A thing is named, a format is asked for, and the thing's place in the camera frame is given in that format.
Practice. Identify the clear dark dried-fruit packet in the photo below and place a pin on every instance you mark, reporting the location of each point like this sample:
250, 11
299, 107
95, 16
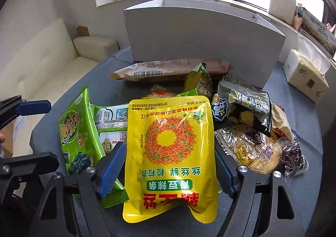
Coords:
292, 153

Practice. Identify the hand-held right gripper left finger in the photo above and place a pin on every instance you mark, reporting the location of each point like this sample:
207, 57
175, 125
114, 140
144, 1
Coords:
111, 171

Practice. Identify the dark grey chips bag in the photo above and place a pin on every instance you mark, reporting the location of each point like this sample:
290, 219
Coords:
241, 100

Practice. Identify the yellow snack bag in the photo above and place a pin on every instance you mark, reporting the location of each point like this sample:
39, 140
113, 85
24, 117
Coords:
170, 134

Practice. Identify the round yellow cracker packet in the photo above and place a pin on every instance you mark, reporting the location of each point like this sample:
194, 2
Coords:
252, 147

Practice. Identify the beige tissue pack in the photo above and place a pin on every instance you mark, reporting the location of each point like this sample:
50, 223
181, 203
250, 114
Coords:
304, 74

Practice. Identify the small cardboard piece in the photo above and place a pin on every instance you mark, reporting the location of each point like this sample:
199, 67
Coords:
83, 30

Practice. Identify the long beige snack packet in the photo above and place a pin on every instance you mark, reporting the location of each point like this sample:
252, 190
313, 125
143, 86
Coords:
162, 67

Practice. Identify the brown snack packet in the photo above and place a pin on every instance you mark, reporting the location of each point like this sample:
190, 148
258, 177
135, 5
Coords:
279, 121

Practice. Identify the round bun packet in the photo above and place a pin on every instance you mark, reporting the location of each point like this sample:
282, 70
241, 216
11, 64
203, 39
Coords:
158, 92

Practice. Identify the small green snack packet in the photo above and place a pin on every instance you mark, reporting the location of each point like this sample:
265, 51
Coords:
196, 82

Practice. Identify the long printed box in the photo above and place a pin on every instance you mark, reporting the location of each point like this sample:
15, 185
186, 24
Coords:
317, 29

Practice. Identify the cardboard box with white label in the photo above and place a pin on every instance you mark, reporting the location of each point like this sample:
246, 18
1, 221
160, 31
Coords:
13, 132

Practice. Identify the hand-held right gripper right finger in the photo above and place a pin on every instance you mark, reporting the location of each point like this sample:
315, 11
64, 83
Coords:
226, 178

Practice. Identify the white foam block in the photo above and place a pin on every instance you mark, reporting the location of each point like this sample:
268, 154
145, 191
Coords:
282, 6

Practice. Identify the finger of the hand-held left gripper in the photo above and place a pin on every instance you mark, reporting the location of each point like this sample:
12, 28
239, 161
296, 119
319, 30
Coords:
31, 163
34, 107

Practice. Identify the small beige box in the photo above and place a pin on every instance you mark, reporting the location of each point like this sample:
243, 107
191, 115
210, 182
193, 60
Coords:
298, 19

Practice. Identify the white storage box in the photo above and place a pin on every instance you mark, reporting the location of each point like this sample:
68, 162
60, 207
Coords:
197, 34

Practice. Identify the white seaweed snack packet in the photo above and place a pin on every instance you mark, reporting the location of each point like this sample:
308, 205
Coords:
113, 115
110, 138

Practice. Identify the green seaweed snack packet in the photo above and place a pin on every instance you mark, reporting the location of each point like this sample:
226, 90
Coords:
76, 132

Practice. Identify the cream sofa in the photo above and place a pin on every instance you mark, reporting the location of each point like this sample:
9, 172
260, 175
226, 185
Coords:
52, 69

